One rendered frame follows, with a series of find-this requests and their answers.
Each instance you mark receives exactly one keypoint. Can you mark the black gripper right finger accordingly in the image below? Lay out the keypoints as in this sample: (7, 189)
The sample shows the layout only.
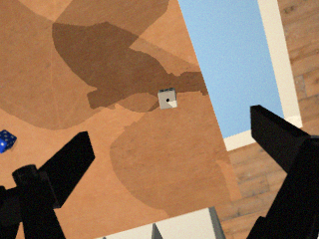
(294, 213)

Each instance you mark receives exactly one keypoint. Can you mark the blue die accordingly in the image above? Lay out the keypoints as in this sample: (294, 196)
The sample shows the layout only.
(6, 140)

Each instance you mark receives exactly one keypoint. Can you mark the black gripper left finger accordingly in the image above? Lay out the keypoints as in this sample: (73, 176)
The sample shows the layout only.
(42, 190)

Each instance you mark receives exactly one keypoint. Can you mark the white die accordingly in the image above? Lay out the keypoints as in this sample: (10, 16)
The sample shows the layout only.
(167, 98)

